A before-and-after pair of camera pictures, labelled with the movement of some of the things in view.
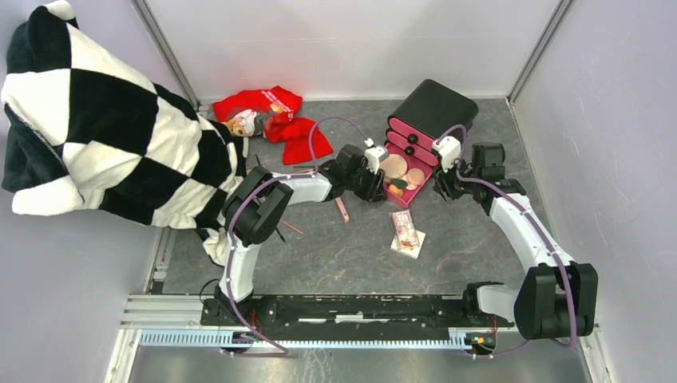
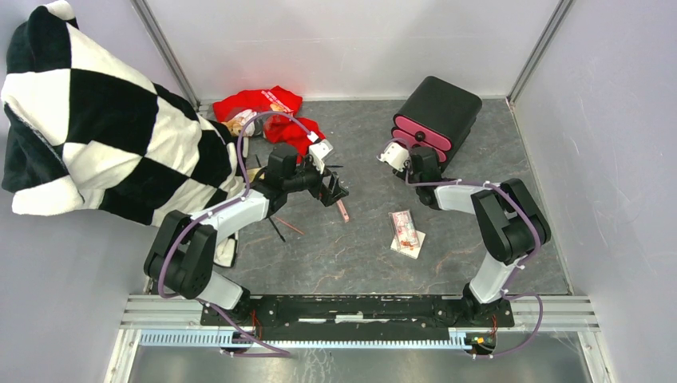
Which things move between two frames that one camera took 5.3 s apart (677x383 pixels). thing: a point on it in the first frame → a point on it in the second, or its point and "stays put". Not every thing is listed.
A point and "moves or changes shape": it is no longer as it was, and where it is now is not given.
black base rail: [356, 317] stays put
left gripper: [376, 190] → [334, 192]
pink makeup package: [405, 230] stays put
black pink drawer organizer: [417, 120] moves or changes shape
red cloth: [280, 105] stays put
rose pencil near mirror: [291, 227] stays put
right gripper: [441, 185] → [401, 174]
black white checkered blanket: [86, 132] stays put
